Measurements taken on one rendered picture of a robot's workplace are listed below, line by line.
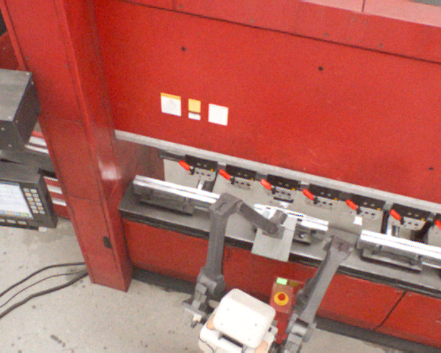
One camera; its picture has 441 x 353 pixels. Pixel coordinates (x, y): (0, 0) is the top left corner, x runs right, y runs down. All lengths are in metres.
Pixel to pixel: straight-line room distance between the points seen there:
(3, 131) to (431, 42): 1.50
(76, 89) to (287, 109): 0.84
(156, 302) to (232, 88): 1.87
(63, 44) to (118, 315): 2.09
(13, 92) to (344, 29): 1.19
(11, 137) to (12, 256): 1.99
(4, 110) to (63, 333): 1.95
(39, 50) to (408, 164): 1.53
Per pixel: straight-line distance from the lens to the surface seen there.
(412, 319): 3.48
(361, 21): 2.04
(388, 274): 3.10
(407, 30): 2.05
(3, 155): 3.06
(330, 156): 2.54
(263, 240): 2.90
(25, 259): 4.12
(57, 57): 2.27
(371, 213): 2.83
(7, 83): 2.30
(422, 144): 2.44
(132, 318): 3.80
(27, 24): 2.22
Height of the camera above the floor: 3.50
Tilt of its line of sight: 57 degrees down
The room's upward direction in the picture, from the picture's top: 1 degrees clockwise
